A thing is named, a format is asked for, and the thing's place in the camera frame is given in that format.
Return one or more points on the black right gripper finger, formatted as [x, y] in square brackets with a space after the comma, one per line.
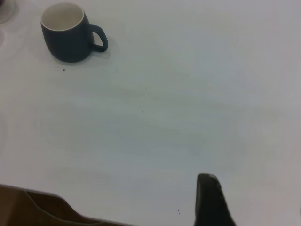
[211, 204]

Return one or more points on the grey blue ceramic mug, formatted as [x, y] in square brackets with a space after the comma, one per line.
[65, 44]

